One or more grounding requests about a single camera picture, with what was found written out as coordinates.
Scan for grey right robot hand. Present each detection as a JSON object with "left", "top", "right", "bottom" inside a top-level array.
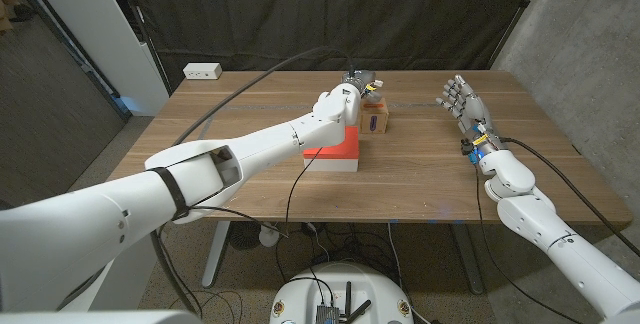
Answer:
[{"left": 435, "top": 74, "right": 502, "bottom": 166}]

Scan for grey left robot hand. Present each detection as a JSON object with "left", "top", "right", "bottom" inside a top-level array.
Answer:
[{"left": 341, "top": 69, "right": 385, "bottom": 105}]

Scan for red lidded white box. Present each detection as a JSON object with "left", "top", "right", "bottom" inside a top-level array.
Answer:
[{"left": 302, "top": 125, "right": 361, "bottom": 173}]

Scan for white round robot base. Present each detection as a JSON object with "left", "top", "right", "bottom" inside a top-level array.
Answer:
[{"left": 269, "top": 262, "right": 415, "bottom": 324}]

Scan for small wooden slot box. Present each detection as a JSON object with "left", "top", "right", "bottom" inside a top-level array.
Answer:
[{"left": 358, "top": 96, "right": 390, "bottom": 135}]

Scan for white power outlet box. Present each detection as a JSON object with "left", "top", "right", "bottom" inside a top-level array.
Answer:
[{"left": 182, "top": 62, "right": 223, "bottom": 81}]

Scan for grey tape outline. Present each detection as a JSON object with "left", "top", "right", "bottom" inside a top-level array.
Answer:
[{"left": 197, "top": 103, "right": 556, "bottom": 221}]

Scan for black curtain backdrop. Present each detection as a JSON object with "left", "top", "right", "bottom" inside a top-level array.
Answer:
[{"left": 119, "top": 0, "right": 546, "bottom": 90}]

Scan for black backdrop stand pole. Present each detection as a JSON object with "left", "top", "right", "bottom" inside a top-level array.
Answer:
[
  {"left": 487, "top": 0, "right": 552, "bottom": 70},
  {"left": 113, "top": 0, "right": 175, "bottom": 97}
]

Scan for grey table leg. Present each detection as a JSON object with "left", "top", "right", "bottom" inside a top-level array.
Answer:
[{"left": 449, "top": 222, "right": 485, "bottom": 296}]

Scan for small black floor fan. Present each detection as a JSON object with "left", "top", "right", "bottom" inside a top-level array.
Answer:
[{"left": 228, "top": 221, "right": 262, "bottom": 251}]

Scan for white table leg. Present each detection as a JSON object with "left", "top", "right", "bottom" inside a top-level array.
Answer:
[{"left": 201, "top": 220, "right": 232, "bottom": 289}]

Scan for grey radio module with antennas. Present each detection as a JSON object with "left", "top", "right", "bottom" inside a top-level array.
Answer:
[{"left": 315, "top": 281, "right": 374, "bottom": 324}]

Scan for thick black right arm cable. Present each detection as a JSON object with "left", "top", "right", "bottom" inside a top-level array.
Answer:
[{"left": 498, "top": 136, "right": 640, "bottom": 258}]

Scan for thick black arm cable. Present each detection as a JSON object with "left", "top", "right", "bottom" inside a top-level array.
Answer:
[
  {"left": 498, "top": 136, "right": 640, "bottom": 258},
  {"left": 149, "top": 46, "right": 357, "bottom": 318}
]

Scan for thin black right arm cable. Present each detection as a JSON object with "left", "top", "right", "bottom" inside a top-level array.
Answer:
[{"left": 472, "top": 163, "right": 586, "bottom": 324}]

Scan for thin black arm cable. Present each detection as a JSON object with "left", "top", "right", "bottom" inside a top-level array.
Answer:
[
  {"left": 472, "top": 163, "right": 586, "bottom": 324},
  {"left": 189, "top": 147, "right": 324, "bottom": 239}
]

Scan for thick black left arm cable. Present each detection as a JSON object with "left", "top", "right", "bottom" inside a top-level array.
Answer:
[{"left": 149, "top": 46, "right": 357, "bottom": 318}]

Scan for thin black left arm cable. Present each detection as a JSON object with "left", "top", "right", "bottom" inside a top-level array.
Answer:
[{"left": 189, "top": 147, "right": 324, "bottom": 239}]

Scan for white floor cable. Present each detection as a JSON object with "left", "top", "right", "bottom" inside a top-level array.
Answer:
[{"left": 387, "top": 221, "right": 434, "bottom": 324}]

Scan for tangled black floor cables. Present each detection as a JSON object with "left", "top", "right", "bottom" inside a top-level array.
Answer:
[{"left": 274, "top": 221, "right": 401, "bottom": 285}]

